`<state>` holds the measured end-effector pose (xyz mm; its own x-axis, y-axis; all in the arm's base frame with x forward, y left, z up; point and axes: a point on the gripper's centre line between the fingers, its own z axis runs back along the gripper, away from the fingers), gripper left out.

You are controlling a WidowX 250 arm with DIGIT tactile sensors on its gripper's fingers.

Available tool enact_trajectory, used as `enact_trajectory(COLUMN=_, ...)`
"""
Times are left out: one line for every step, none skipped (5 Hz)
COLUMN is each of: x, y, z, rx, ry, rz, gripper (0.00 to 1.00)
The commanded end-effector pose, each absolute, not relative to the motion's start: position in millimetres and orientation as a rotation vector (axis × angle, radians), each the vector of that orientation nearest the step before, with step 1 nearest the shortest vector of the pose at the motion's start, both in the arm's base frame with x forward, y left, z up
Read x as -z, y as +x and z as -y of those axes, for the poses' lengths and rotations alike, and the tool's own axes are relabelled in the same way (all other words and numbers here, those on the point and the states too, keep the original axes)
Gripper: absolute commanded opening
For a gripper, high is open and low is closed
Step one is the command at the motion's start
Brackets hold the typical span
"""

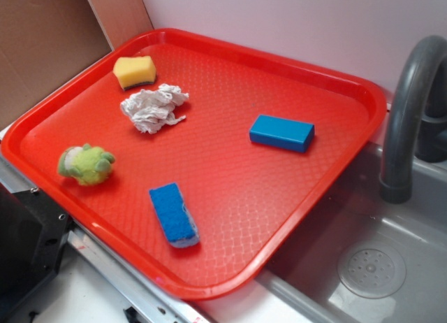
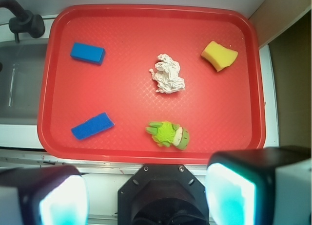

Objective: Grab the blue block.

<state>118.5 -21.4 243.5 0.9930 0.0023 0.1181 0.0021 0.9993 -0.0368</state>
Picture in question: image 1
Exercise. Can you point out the blue rectangular block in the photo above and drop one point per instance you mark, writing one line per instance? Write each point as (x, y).
(282, 133)

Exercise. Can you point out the red plastic tray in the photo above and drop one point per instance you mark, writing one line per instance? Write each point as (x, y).
(245, 198)

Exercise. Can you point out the blue scrubbing sponge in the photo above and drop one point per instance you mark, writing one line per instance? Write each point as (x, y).
(174, 217)

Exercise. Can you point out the crumpled white cloth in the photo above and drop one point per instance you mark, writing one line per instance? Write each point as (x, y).
(150, 110)

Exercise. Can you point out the yellow sponge with dark pad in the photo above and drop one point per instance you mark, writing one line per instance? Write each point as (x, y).
(134, 71)

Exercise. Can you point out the green plush toy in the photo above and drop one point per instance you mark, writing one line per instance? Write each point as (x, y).
(86, 164)

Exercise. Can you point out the grey plastic sink basin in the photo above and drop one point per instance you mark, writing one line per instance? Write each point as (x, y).
(303, 271)

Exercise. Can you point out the round sink drain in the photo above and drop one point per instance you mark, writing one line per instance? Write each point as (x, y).
(371, 269)

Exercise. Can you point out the grey toy faucet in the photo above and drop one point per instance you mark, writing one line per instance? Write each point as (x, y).
(417, 121)

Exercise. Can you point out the brown cardboard panel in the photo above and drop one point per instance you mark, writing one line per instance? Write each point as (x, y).
(45, 43)

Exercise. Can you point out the metal rail strip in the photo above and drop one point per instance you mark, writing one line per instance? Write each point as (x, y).
(95, 285)

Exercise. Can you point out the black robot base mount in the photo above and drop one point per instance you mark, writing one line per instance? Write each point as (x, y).
(34, 231)

